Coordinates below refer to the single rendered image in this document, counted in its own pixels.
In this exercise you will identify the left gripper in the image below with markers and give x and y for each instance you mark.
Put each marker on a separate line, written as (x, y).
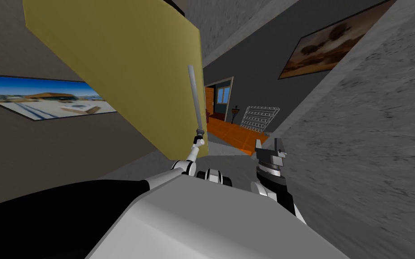
(200, 134)

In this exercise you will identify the yellow door leaf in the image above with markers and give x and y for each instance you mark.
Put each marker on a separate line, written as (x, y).
(121, 68)

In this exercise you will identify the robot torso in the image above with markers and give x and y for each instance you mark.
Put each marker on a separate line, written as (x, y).
(207, 223)

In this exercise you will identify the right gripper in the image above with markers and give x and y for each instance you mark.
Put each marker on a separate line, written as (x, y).
(270, 158)

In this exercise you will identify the blue sky landscape picture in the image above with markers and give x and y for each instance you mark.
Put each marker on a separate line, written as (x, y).
(38, 97)

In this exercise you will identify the black floor stand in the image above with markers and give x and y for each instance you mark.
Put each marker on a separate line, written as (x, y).
(235, 113)

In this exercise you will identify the brown landscape picture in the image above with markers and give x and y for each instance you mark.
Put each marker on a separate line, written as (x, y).
(330, 43)

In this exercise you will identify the blue window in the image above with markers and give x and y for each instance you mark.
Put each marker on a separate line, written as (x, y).
(223, 95)

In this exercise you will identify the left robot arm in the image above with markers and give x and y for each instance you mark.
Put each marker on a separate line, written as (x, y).
(67, 212)

